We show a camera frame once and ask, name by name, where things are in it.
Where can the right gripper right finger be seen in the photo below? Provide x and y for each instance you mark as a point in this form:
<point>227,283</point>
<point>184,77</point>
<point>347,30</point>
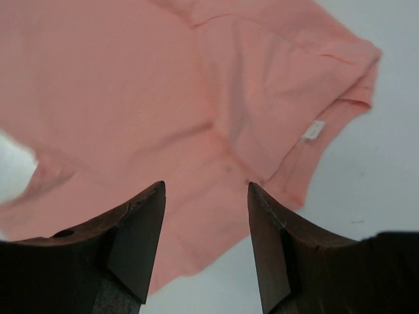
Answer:
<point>302,268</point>

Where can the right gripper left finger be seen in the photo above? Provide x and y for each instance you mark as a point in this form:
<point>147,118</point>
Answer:
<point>103,265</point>

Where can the salmon pink t-shirt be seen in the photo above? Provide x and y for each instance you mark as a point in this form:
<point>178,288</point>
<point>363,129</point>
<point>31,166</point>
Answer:
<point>207,96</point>

